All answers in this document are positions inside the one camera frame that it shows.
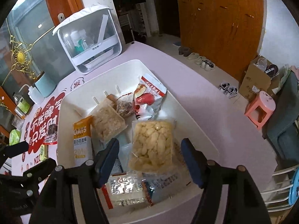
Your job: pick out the brown scalloped snack packet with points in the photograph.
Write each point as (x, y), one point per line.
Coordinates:
(123, 107)

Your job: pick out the blue round cushion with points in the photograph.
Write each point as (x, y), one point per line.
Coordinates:
(294, 190)

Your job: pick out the black round tin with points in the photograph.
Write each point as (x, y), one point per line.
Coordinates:
(271, 70)

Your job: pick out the green label glass bottle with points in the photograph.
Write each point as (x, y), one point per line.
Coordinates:
(23, 106)

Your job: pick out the beige slipper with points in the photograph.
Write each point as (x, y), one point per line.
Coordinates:
(201, 60)
(192, 56)

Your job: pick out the white chair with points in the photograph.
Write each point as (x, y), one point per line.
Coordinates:
(278, 186)

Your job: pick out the clear puffed snack packet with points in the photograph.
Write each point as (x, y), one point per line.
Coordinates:
(151, 144)
(108, 121)

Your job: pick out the white shoe rack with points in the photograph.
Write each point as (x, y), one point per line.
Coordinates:
(137, 21)

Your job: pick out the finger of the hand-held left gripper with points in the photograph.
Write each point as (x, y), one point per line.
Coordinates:
(39, 166)
(16, 149)

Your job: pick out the teal covered sofa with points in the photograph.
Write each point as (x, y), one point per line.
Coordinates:
(285, 126)

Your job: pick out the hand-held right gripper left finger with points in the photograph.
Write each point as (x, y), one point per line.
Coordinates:
(107, 168)

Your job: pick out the orange white oat bar packet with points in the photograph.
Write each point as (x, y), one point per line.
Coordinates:
(82, 140)

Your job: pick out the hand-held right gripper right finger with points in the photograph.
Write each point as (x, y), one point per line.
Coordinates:
(193, 168)

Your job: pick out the green wet wipes pack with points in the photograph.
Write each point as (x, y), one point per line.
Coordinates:
(14, 137)

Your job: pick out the silver white snack packet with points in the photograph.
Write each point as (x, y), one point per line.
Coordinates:
(126, 189)

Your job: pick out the white black shoe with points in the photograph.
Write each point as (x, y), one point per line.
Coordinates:
(206, 63)
(210, 66)

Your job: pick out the white countertop storage box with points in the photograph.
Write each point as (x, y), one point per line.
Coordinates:
(88, 39)

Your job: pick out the ribbed glass cup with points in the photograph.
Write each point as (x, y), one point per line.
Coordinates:
(18, 121)

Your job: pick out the red apple snack packet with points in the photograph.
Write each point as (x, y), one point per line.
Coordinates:
(149, 95)

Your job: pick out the large cardboard box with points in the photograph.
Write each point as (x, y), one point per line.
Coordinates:
(254, 84)

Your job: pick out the dark fruit snack packet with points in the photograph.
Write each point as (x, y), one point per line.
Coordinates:
(51, 133)

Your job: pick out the gold metal ornament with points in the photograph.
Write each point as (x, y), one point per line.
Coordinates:
(22, 56)

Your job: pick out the white squeeze bottle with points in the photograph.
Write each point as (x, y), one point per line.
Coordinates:
(35, 93)

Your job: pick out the clear printed snack packet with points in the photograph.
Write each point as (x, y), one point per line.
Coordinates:
(161, 183)

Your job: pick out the white grey sneaker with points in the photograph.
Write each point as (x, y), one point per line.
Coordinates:
(231, 91)
(223, 86)

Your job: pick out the teal canister brown lid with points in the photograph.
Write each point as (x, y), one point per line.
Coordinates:
(45, 84)

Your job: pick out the pink plastic stool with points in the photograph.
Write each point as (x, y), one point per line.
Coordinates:
(261, 105)

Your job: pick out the wooden glass door cabinet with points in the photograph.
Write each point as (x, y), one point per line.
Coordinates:
(23, 39)

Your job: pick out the white plastic bin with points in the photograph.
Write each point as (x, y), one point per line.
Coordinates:
(186, 126)

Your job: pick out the brown wooden wardrobe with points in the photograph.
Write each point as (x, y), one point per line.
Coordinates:
(219, 28)

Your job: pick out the dark brown slipper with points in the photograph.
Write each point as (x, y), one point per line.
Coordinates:
(185, 50)

